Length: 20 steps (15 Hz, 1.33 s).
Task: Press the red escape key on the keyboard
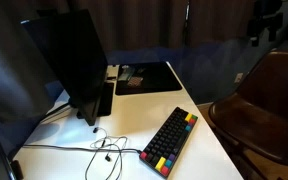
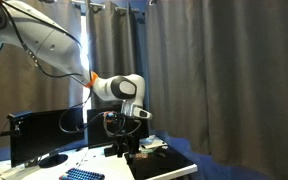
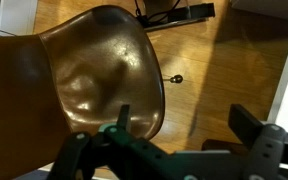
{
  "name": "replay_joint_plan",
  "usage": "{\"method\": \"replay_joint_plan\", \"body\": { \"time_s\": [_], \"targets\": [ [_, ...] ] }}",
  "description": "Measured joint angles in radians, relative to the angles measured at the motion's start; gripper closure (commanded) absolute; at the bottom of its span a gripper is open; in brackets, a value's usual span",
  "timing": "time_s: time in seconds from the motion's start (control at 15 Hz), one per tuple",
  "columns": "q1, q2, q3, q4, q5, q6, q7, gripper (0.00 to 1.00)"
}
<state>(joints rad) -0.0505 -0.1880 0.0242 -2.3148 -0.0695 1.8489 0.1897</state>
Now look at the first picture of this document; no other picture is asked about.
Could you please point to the small patterned card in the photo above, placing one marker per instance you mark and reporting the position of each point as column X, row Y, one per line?
column 135, row 81

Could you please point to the green paper packet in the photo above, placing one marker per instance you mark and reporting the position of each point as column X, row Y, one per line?
column 127, row 72

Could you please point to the black desk mat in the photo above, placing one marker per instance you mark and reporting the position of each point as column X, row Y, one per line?
column 157, row 77

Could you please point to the black keyboard with coloured keys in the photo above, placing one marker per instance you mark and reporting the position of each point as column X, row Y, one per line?
column 164, row 148

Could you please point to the brown leather chair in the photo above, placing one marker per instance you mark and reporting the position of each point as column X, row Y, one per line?
column 255, row 116

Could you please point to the black wired earphones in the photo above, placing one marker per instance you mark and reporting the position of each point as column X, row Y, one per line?
column 108, row 145

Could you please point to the grey curtain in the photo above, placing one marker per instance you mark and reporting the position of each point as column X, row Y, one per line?
column 137, row 24

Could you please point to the black computer monitor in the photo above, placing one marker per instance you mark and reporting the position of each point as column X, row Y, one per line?
column 71, row 47

